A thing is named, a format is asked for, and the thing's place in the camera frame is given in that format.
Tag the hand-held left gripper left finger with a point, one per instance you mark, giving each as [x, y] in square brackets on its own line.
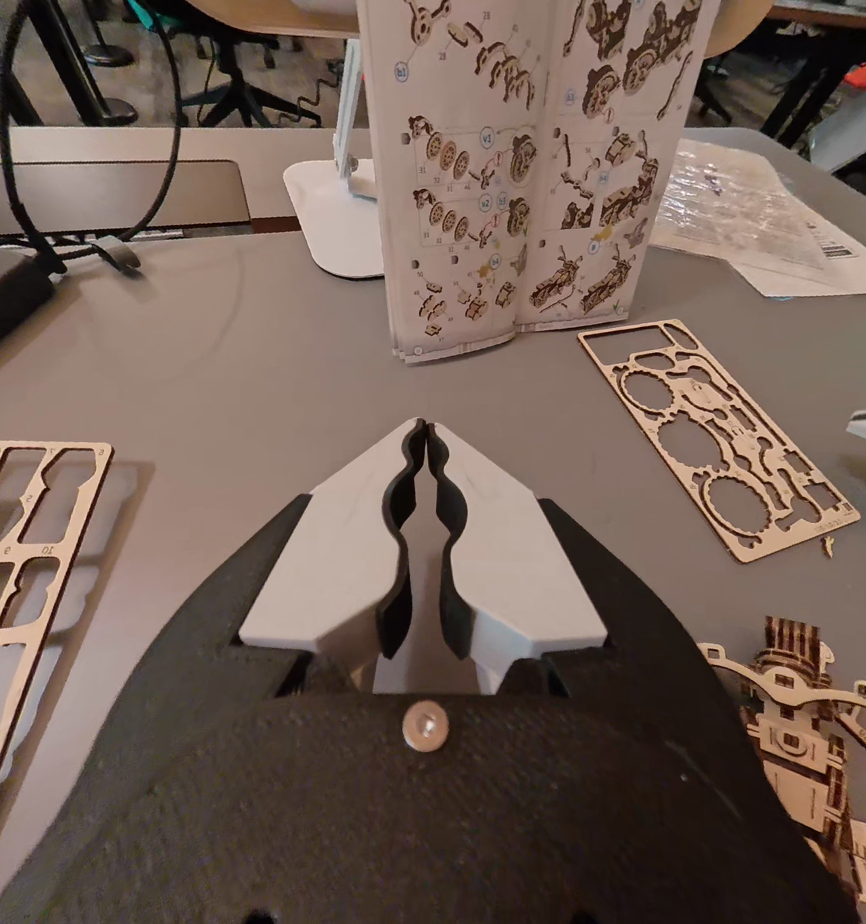
[310, 577]

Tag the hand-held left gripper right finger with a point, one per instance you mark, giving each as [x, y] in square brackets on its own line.
[527, 577]

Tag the wooden sheet with gear holes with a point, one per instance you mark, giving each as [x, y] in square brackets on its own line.
[765, 469]

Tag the grey desk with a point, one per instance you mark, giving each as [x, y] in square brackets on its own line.
[260, 375]

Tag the clear plastic wrapper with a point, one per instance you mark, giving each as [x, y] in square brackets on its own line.
[750, 209]

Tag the wooden motorcycle model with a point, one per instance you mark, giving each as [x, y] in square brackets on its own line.
[794, 722]

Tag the black background table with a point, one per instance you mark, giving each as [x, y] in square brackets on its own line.
[815, 79]

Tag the printed instruction booklet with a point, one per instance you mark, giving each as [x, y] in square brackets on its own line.
[519, 216]

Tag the white stand base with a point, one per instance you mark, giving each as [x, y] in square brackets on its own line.
[332, 216]

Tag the black box device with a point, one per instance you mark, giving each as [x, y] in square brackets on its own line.
[0, 296]

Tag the large wooden cutout frame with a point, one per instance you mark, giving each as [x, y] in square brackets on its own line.
[14, 552]

